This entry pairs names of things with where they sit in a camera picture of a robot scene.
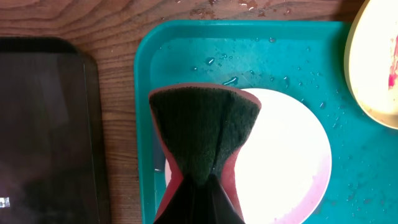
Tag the pink and green sponge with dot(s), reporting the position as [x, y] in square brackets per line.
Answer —
[201, 128]

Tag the white plate with red stain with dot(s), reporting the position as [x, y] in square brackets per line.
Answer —
[283, 170]

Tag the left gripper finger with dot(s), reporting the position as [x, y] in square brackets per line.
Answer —
[199, 204]

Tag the black tray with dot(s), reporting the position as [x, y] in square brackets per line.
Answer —
[53, 166]

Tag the teal plastic tray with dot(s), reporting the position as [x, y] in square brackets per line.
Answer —
[301, 59]

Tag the yellow-green plate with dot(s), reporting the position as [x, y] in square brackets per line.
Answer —
[370, 60]

